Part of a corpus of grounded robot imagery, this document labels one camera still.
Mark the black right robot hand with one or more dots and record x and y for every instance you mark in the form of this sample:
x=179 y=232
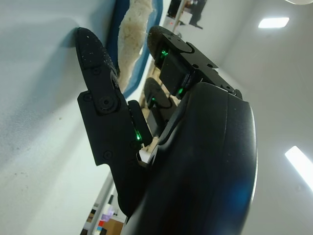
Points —
x=195 y=159

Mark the slice of white bread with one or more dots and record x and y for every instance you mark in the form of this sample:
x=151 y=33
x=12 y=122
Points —
x=132 y=36

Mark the blue plastic tray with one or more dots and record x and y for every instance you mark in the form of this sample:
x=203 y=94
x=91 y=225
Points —
x=113 y=29

